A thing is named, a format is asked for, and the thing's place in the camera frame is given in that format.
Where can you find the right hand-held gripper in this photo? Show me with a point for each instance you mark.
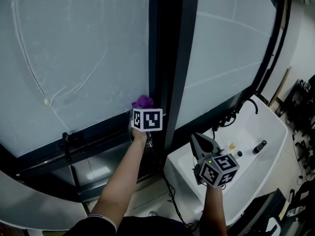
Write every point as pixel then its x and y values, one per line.
pixel 219 171

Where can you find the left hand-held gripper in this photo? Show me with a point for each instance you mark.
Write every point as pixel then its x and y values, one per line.
pixel 147 119

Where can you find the purple cloth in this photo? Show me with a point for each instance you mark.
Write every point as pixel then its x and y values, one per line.
pixel 142 101

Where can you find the person's left forearm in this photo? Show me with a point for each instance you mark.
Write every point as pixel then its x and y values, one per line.
pixel 118 181

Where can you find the person's right forearm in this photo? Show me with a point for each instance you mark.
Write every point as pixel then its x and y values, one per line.
pixel 214 210

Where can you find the small yellow item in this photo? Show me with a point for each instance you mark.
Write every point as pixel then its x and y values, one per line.
pixel 231 145

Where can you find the small blue cap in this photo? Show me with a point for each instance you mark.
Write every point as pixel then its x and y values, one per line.
pixel 239 154

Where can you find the black faucet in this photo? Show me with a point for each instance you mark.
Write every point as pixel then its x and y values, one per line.
pixel 229 119

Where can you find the white sink basin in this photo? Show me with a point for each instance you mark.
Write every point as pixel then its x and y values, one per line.
pixel 258 171

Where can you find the silver floor drain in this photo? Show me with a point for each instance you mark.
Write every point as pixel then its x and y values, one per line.
pixel 152 213

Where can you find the black window latch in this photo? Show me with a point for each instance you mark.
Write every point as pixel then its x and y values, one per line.
pixel 66 146

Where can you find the frosted window pane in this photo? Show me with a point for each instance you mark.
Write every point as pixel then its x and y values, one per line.
pixel 73 58
pixel 226 45

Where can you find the wooden plank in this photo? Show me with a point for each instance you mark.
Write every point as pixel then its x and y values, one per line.
pixel 280 87

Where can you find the person's black clothing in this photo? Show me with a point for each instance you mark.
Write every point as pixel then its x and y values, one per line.
pixel 147 226

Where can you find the black equipment rack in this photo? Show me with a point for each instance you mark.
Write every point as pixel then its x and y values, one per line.
pixel 301 102

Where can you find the black backpack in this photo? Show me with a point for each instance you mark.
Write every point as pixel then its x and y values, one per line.
pixel 305 200

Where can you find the black window frame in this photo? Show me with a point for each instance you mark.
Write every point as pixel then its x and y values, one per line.
pixel 172 58

